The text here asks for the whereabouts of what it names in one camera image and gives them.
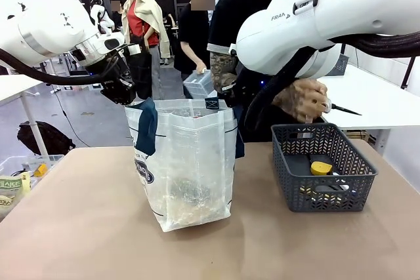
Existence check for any clear plastic box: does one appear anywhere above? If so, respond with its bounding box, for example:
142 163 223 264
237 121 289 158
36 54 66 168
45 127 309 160
182 69 216 100

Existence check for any white side table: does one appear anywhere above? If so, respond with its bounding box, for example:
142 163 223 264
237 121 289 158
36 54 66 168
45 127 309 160
320 63 420 155

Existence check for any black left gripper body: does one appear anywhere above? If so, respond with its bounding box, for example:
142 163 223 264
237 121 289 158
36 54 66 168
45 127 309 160
85 50 132 81

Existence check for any person in black T-shirt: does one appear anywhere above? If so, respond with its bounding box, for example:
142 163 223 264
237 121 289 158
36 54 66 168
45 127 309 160
206 0 326 143

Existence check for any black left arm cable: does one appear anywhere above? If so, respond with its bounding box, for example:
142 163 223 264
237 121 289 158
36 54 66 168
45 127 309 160
0 47 119 86

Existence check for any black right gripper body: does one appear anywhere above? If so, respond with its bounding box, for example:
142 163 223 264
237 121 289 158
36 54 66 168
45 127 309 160
225 70 263 108

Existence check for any tattooed right forearm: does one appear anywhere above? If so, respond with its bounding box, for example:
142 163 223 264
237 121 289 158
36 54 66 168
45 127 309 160
209 52 240 97

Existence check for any clear plastic crate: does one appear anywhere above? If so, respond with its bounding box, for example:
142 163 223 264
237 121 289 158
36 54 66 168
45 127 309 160
0 154 65 181

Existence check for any black pointed pen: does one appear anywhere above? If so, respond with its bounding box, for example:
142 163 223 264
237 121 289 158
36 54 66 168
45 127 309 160
323 102 363 117

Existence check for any tattooed left hand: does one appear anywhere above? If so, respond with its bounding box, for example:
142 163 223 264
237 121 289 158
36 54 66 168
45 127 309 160
271 78 329 124

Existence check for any translucent white shopping bag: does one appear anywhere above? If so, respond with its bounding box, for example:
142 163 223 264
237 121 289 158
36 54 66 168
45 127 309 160
124 96 245 232

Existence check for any mannequin with cream jacket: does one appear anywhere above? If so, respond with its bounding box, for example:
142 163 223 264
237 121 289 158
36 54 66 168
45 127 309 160
119 0 171 100

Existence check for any black right arm cable sleeve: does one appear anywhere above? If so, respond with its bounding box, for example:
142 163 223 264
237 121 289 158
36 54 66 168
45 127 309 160
244 30 420 134

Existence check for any yellow tape measure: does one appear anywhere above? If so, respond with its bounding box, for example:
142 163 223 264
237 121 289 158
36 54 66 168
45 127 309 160
310 161 334 176

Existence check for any person carrying clear box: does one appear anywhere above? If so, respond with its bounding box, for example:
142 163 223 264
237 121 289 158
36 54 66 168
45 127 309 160
173 0 217 81

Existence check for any small yellow object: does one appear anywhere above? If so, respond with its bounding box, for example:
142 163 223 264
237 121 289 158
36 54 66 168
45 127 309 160
33 163 49 178

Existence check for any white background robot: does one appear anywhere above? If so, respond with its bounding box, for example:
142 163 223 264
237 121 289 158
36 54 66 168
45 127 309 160
89 1 116 35

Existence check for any green yellow snack bag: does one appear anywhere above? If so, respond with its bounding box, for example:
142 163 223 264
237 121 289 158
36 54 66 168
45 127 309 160
0 194 18 220
0 174 32 202

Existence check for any black backpack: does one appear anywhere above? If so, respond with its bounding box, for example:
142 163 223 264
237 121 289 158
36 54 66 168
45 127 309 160
16 121 76 156

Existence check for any standing person in black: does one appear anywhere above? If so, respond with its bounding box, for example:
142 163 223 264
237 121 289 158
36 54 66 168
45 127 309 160
110 0 124 33

